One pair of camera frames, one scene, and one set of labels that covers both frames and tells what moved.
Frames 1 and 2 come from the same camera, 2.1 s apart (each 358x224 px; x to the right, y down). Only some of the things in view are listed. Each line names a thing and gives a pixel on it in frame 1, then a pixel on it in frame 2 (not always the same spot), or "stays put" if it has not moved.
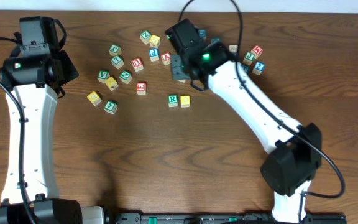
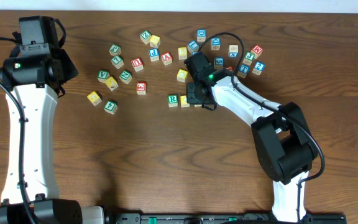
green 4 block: [110, 107] stays put
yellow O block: [185, 101] stays put
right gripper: [183, 59] to [191, 98]
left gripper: [68, 67] stays put
